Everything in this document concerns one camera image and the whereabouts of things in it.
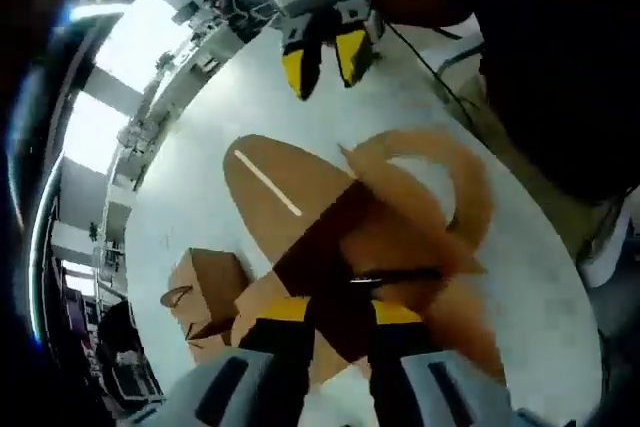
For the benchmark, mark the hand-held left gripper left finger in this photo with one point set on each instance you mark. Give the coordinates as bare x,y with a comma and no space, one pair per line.
255,387

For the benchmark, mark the brown paper box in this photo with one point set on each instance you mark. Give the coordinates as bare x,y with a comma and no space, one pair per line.
210,282
280,182

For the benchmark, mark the long ceiling light strip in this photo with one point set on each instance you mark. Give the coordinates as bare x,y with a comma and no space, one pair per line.
42,247

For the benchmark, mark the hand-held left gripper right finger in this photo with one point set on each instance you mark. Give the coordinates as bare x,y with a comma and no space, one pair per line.
425,392

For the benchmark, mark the person's white shoe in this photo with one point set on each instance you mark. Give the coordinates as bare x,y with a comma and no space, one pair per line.
607,252

